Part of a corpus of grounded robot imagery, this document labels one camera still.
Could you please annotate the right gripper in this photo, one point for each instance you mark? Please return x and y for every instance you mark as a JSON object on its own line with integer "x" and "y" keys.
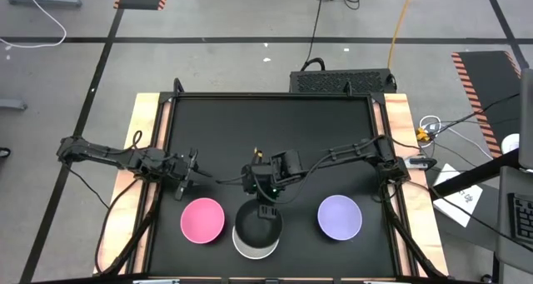
{"x": 262, "y": 182}

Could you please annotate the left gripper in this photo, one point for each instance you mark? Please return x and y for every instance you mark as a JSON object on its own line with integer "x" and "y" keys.
{"x": 179, "y": 169}

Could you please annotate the black bowl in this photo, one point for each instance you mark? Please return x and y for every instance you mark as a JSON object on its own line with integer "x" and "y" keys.
{"x": 258, "y": 232}

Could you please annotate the white bowl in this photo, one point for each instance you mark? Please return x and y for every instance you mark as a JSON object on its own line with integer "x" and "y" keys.
{"x": 254, "y": 255}

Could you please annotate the pink bowl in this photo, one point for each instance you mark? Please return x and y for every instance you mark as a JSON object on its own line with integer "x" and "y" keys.
{"x": 202, "y": 220}

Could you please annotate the purple bowl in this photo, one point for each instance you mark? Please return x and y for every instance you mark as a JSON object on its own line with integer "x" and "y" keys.
{"x": 339, "y": 217}

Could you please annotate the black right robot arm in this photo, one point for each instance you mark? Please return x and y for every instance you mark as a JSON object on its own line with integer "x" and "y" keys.
{"x": 345, "y": 152}

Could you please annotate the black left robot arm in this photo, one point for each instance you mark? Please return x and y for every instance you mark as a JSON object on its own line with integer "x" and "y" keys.
{"x": 104, "y": 155}

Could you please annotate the black computer case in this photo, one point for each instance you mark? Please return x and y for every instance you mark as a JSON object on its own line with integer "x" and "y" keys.
{"x": 316, "y": 82}

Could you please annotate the yellow connector plug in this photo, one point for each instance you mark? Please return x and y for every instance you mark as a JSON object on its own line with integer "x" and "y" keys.
{"x": 422, "y": 135}

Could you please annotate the white paper sheet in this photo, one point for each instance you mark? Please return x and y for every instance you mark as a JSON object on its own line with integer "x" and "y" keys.
{"x": 462, "y": 205}

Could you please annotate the grey metal foot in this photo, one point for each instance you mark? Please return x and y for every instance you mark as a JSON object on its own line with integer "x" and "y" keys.
{"x": 10, "y": 105}

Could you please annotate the black diagonal bar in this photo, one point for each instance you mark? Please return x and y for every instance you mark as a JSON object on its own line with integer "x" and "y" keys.
{"x": 474, "y": 175}

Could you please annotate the grey desk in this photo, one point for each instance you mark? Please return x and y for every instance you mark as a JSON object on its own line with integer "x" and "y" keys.
{"x": 512, "y": 180}

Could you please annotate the black keyboard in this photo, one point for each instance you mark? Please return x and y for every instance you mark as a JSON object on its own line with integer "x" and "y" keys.
{"x": 522, "y": 217}

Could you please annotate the large hazard-striped black mat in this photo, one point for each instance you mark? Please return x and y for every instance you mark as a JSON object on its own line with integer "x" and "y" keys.
{"x": 487, "y": 76}

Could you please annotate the grey monitor back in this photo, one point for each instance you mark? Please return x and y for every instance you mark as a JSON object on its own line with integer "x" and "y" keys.
{"x": 526, "y": 117}

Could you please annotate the black aluminium table frame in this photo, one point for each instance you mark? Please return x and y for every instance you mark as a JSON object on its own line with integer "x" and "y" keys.
{"x": 270, "y": 96}

